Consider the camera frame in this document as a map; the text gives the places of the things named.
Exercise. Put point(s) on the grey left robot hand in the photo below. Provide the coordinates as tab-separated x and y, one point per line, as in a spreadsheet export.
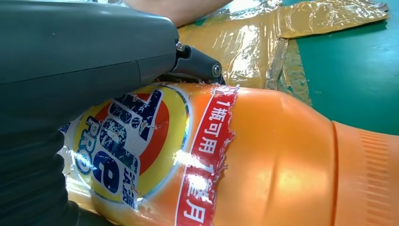
78	56

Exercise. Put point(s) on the orange detergent bottle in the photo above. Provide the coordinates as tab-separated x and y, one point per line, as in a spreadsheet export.
280	162

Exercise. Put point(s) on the yellow taped cardboard mat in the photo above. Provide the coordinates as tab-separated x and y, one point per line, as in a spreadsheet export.
243	46

